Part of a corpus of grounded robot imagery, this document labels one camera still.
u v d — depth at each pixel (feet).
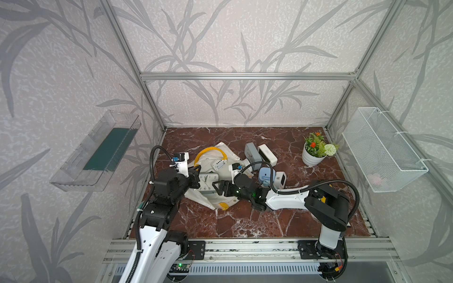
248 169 2.53
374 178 2.38
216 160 2.42
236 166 2.52
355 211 2.76
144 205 1.70
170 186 1.67
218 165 3.17
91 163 2.13
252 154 3.08
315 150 2.99
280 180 2.91
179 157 1.96
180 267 2.32
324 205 1.53
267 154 3.24
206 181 2.91
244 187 2.10
